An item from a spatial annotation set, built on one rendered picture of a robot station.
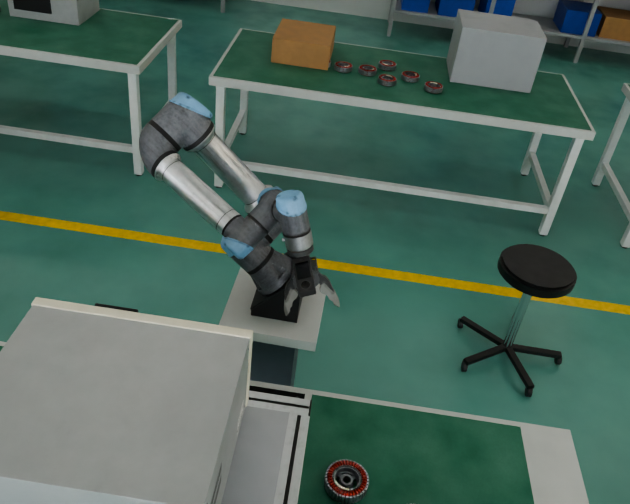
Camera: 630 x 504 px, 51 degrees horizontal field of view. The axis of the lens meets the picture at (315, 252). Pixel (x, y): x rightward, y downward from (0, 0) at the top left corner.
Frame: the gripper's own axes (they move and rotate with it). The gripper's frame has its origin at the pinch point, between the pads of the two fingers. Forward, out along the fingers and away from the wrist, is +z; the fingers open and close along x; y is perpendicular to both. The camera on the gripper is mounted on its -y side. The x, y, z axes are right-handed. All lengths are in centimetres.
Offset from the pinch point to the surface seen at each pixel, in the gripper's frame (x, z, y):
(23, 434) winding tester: 44, -33, -74
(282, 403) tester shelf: 7.5, -6.4, -44.4
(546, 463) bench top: -56, 46, -23
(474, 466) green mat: -36, 41, -26
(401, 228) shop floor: -50, 80, 209
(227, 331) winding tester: 14, -29, -48
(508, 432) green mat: -49, 42, -14
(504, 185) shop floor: -133, 91, 272
